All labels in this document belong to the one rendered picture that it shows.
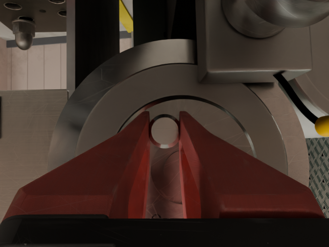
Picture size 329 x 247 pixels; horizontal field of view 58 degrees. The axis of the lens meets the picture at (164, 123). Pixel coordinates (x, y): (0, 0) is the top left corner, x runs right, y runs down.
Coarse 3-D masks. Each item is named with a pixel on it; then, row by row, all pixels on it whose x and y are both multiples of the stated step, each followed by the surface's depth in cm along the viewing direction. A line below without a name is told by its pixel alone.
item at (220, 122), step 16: (176, 96) 15; (160, 112) 15; (176, 112) 15; (192, 112) 15; (208, 112) 15; (224, 112) 15; (208, 128) 15; (224, 128) 15; (240, 128) 15; (176, 144) 15; (240, 144) 15; (160, 160) 15; (176, 160) 15; (160, 176) 15; (176, 176) 15; (160, 192) 15; (176, 192) 15; (160, 208) 14; (176, 208) 14
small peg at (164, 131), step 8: (152, 120) 12; (160, 120) 12; (168, 120) 12; (176, 120) 12; (152, 128) 12; (160, 128) 12; (168, 128) 12; (176, 128) 12; (152, 136) 12; (160, 136) 12; (168, 136) 12; (176, 136) 12; (160, 144) 12; (168, 144) 12
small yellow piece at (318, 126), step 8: (280, 80) 14; (288, 88) 14; (296, 96) 14; (296, 104) 14; (304, 112) 13; (312, 120) 13; (320, 120) 13; (328, 120) 12; (320, 128) 12; (328, 128) 12; (328, 136) 13
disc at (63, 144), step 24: (144, 48) 17; (168, 48) 17; (192, 48) 17; (96, 72) 17; (120, 72) 17; (72, 96) 17; (96, 96) 17; (264, 96) 17; (72, 120) 17; (288, 120) 17; (72, 144) 16; (288, 144) 17; (48, 168) 16; (288, 168) 17
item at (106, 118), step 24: (144, 72) 16; (168, 72) 16; (192, 72) 16; (120, 96) 16; (144, 96) 16; (168, 96) 16; (192, 96) 16; (216, 96) 16; (240, 96) 16; (96, 120) 16; (120, 120) 16; (240, 120) 16; (264, 120) 16; (96, 144) 16; (264, 144) 16
